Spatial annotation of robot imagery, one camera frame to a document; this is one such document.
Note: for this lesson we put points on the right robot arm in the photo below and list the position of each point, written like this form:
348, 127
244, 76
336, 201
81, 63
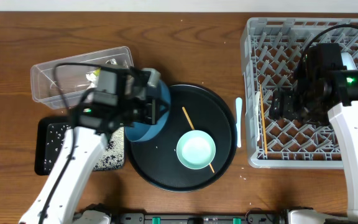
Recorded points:
343, 117

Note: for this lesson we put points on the black rectangular tray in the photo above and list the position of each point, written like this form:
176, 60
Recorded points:
50, 138

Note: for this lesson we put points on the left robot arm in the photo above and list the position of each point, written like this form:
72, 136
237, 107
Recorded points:
84, 144

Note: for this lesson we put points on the clear plastic waste bin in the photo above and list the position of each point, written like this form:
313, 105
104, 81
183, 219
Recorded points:
71, 79

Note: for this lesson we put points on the grey plastic dishwasher rack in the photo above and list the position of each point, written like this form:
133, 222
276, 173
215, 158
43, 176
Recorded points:
270, 51

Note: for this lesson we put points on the short wooden chopstick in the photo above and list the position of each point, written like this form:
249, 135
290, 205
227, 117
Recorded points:
188, 118

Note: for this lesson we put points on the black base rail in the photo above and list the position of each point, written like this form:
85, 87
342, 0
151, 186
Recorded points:
98, 213

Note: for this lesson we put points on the light green bowl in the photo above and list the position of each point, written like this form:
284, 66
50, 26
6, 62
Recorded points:
196, 149

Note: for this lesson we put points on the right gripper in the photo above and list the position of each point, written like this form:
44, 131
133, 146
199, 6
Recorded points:
282, 107

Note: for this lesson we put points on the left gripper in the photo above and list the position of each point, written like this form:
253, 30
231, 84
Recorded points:
155, 111

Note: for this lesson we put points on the round black serving tray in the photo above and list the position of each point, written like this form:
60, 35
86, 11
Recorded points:
192, 106

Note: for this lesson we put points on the light blue saucer plate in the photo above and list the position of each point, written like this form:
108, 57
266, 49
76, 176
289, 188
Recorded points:
348, 61

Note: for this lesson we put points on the long wooden chopstick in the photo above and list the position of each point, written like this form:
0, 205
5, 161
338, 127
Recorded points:
263, 119

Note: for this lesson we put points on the white napkin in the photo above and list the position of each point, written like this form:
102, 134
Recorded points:
93, 79

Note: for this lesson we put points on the yellow green snack wrapper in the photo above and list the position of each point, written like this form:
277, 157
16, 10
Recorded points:
110, 62

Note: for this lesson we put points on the dark blue plate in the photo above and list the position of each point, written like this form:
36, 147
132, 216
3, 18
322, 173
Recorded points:
145, 132

